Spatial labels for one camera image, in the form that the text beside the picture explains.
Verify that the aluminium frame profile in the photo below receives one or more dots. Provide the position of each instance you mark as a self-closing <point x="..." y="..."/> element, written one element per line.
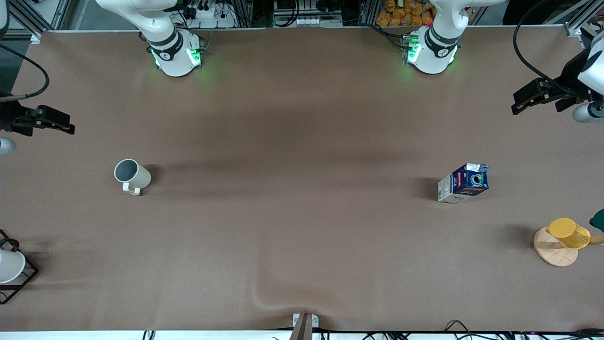
<point x="578" y="21"/>
<point x="40" y="19"/>

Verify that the yellow plastic cup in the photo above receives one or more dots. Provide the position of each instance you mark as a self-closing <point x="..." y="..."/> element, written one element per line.
<point x="570" y="233"/>

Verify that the white bowl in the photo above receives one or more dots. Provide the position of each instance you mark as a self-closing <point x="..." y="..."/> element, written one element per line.
<point x="9" y="267"/>

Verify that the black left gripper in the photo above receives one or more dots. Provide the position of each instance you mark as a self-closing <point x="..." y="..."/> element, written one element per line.
<point x="569" y="78"/>

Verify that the white ceramic mug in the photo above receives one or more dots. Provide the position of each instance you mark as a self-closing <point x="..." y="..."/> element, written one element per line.
<point x="139" y="178"/>

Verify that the round wooden cup stand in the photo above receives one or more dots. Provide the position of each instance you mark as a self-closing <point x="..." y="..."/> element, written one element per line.
<point x="552" y="252"/>

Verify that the power strip with black plugs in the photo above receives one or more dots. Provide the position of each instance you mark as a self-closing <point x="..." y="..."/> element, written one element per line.
<point x="207" y="12"/>

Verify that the brown table cover cloth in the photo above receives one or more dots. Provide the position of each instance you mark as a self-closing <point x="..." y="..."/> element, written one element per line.
<point x="302" y="226"/>

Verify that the metal table clamp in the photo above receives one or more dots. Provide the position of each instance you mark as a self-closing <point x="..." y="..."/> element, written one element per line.
<point x="305" y="326"/>

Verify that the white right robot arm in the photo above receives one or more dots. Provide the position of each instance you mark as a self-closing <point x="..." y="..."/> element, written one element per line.
<point x="174" y="56"/>

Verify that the white power strip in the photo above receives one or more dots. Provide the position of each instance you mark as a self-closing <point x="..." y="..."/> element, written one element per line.
<point x="317" y="21"/>

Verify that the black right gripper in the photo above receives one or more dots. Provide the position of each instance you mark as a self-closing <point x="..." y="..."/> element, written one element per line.
<point x="8" y="117"/>

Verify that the dark green cup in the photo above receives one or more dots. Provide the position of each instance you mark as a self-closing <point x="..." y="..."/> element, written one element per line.
<point x="598" y="220"/>

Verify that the orange snack bag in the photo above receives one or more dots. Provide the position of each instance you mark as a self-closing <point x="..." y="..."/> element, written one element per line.
<point x="403" y="14"/>

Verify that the blue Pascal milk carton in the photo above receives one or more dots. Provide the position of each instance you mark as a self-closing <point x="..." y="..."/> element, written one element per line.
<point x="465" y="185"/>

